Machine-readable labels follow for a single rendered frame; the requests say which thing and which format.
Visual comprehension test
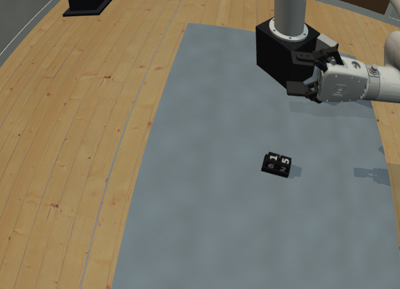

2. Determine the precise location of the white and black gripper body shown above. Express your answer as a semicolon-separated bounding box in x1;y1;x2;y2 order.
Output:
314;56;369;102

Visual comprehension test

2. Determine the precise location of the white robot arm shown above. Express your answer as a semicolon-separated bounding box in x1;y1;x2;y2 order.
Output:
269;0;400;103

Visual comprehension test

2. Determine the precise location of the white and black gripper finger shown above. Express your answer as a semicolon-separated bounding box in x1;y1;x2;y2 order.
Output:
286;80;322;103
291;46;344;72

